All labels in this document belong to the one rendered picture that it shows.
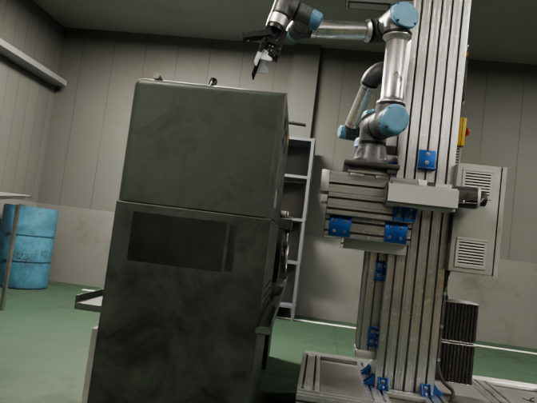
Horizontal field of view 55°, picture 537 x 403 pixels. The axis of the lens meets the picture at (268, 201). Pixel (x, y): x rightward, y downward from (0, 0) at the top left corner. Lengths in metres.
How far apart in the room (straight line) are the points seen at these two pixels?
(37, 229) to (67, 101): 1.84
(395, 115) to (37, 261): 4.42
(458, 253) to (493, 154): 3.95
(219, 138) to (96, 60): 5.33
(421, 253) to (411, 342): 0.39
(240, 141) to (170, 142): 0.21
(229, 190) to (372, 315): 1.09
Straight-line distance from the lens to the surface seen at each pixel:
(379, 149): 2.18
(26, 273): 5.75
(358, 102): 2.88
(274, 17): 2.04
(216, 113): 1.60
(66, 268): 6.57
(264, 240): 1.54
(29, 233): 5.72
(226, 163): 1.57
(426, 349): 2.39
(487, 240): 2.36
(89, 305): 1.67
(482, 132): 6.23
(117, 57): 6.75
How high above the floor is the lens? 0.80
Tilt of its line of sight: 4 degrees up
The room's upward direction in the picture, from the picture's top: 7 degrees clockwise
